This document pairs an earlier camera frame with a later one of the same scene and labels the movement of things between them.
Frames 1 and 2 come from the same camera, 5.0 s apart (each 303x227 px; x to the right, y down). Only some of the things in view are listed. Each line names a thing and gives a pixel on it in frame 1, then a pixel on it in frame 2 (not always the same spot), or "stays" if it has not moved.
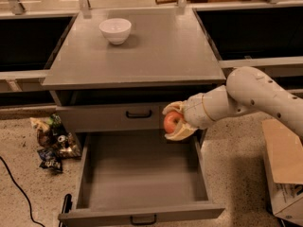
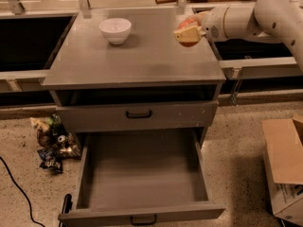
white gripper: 195,112 -> 212,25
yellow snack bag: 40,123 stays
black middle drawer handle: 143,223 stays
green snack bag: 55,123 stays
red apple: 170,121 -> 188,43
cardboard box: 283,153 stays
